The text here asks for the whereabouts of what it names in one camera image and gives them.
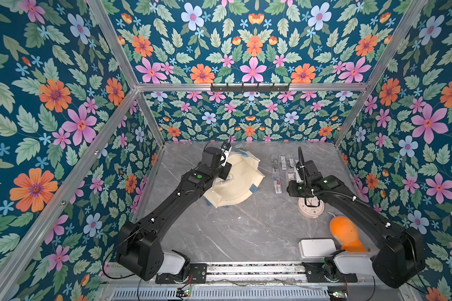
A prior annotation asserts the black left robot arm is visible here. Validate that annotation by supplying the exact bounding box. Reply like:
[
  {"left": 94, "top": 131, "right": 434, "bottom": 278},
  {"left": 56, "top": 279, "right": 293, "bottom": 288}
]
[{"left": 116, "top": 142, "right": 232, "bottom": 283}]

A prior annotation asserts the pink round alarm clock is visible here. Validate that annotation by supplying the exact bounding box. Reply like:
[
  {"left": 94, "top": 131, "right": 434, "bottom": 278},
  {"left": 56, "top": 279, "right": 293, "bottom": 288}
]
[{"left": 298, "top": 196, "right": 325, "bottom": 219}]

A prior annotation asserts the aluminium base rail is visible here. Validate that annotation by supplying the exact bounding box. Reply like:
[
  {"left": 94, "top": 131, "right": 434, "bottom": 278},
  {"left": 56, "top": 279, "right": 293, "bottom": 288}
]
[{"left": 95, "top": 262, "right": 421, "bottom": 300}]

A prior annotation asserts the clear green compass set case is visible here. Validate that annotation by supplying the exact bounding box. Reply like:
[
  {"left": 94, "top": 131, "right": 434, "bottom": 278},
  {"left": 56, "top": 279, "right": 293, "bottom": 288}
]
[{"left": 271, "top": 154, "right": 281, "bottom": 174}]

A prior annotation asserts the cream floral canvas tote bag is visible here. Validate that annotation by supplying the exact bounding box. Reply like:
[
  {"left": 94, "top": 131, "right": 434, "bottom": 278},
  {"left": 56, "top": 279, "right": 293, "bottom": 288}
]
[{"left": 203, "top": 148, "right": 265, "bottom": 208}]

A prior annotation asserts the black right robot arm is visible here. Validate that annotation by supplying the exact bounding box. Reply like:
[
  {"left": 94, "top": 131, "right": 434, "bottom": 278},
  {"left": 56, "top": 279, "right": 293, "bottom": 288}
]
[{"left": 287, "top": 159, "right": 426, "bottom": 288}]

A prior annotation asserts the orange carrot plush toy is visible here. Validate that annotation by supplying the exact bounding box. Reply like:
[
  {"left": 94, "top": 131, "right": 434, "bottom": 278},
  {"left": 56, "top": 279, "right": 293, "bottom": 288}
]
[{"left": 330, "top": 216, "right": 373, "bottom": 253}]

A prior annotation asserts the white rectangular box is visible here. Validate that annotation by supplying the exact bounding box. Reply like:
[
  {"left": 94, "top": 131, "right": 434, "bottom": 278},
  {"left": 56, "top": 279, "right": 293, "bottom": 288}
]
[{"left": 299, "top": 238, "right": 337, "bottom": 258}]

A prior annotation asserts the black hook rail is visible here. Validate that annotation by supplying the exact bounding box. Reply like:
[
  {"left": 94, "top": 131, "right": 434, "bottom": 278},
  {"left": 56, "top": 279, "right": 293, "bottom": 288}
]
[{"left": 210, "top": 83, "right": 290, "bottom": 93}]

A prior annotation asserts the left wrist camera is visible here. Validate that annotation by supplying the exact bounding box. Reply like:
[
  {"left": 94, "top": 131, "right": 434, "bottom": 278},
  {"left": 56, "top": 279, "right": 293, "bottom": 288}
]
[{"left": 220, "top": 141, "right": 232, "bottom": 166}]

